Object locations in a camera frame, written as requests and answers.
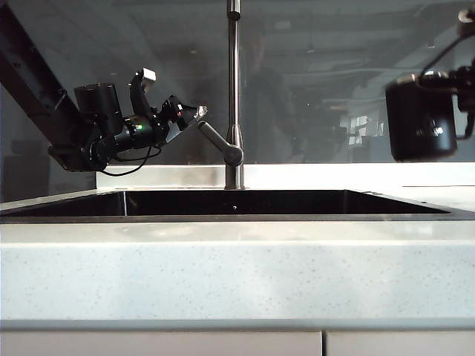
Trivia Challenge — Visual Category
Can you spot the wide beige cabinet door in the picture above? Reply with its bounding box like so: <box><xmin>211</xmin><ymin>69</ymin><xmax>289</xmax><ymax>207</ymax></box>
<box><xmin>0</xmin><ymin>330</ymin><xmax>323</xmax><ymax>356</ymax></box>

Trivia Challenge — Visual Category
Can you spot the steel faucet lever handle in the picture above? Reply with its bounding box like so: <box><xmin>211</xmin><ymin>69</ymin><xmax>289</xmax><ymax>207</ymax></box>
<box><xmin>196</xmin><ymin>119</ymin><xmax>244</xmax><ymax>166</ymax></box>

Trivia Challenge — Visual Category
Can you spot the black mug with steel rim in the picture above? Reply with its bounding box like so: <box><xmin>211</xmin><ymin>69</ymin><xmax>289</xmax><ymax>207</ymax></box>
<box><xmin>384</xmin><ymin>73</ymin><xmax>475</xmax><ymax>163</ymax></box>

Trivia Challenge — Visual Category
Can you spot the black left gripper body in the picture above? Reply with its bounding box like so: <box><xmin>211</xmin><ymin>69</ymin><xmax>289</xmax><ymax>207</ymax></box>
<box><xmin>158</xmin><ymin>94</ymin><xmax>187</xmax><ymax>144</ymax></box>

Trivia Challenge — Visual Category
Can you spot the left gripper clear-tipped finger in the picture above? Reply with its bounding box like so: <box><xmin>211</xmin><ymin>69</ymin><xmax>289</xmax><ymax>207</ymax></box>
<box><xmin>181</xmin><ymin>103</ymin><xmax>209</xmax><ymax>122</ymax></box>

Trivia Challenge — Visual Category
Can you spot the black rectangular sink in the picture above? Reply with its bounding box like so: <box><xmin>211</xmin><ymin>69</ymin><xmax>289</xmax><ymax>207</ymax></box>
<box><xmin>0</xmin><ymin>188</ymin><xmax>452</xmax><ymax>223</ymax></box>

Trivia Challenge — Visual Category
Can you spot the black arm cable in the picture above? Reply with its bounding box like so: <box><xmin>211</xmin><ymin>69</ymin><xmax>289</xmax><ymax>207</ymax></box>
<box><xmin>422</xmin><ymin>31</ymin><xmax>465</xmax><ymax>75</ymax></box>
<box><xmin>100</xmin><ymin>146</ymin><xmax>163</xmax><ymax>177</ymax></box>

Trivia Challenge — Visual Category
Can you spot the narrow beige cabinet door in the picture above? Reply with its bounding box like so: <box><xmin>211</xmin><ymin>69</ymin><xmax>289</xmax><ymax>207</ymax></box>
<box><xmin>326</xmin><ymin>331</ymin><xmax>475</xmax><ymax>356</ymax></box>

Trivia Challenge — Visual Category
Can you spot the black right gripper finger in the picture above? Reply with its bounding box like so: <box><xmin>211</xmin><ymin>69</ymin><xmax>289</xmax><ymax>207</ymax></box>
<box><xmin>419</xmin><ymin>70</ymin><xmax>452</xmax><ymax>88</ymax></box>

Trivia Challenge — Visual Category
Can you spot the stainless steel faucet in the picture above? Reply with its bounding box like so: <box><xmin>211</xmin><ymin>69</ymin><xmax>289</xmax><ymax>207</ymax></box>
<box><xmin>223</xmin><ymin>0</ymin><xmax>246</xmax><ymax>191</ymax></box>

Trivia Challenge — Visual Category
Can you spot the left wrist camera white-topped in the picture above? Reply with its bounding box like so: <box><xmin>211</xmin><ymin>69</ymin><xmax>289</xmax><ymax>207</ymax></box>
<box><xmin>128</xmin><ymin>67</ymin><xmax>157</xmax><ymax>114</ymax></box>

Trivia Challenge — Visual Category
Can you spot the left gripper grey-padded finger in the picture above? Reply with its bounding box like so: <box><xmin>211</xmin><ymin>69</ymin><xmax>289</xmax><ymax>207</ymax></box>
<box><xmin>164</xmin><ymin>119</ymin><xmax>200</xmax><ymax>145</ymax></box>

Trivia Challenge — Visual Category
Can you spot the white counter upstand ledge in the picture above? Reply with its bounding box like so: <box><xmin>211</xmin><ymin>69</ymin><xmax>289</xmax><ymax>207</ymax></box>
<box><xmin>95</xmin><ymin>162</ymin><xmax>475</xmax><ymax>191</ymax></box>

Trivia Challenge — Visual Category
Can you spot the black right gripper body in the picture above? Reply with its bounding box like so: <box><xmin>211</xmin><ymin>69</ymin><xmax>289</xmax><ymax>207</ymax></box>
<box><xmin>448</xmin><ymin>65</ymin><xmax>475</xmax><ymax>113</ymax></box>

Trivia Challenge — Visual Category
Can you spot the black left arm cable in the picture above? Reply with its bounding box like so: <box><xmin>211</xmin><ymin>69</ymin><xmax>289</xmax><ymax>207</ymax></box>
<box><xmin>100</xmin><ymin>146</ymin><xmax>163</xmax><ymax>177</ymax></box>

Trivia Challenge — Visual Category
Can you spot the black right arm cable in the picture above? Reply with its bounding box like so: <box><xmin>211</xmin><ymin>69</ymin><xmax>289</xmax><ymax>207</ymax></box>
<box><xmin>422</xmin><ymin>31</ymin><xmax>465</xmax><ymax>75</ymax></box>

